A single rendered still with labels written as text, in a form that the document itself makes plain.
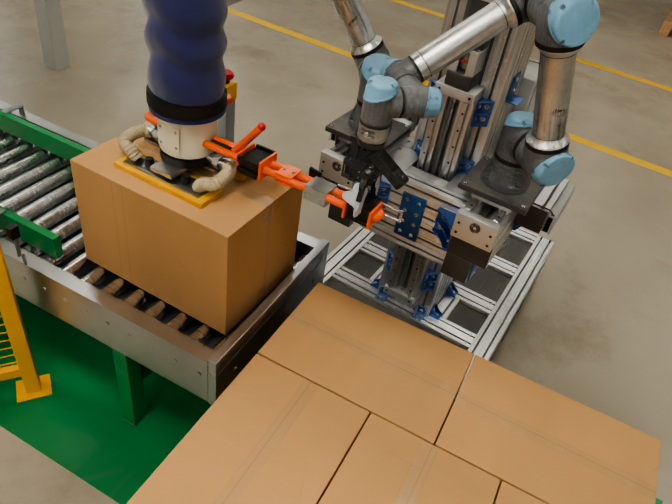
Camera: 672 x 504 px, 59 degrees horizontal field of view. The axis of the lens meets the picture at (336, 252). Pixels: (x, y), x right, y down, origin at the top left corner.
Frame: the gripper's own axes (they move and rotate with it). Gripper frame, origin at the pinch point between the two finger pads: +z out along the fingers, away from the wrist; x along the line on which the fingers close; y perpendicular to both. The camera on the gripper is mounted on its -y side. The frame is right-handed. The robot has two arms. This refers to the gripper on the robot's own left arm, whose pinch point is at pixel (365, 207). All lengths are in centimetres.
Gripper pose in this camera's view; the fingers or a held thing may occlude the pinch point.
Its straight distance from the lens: 160.3
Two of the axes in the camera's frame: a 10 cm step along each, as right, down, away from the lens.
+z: -1.3, 7.7, 6.3
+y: -8.6, -4.0, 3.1
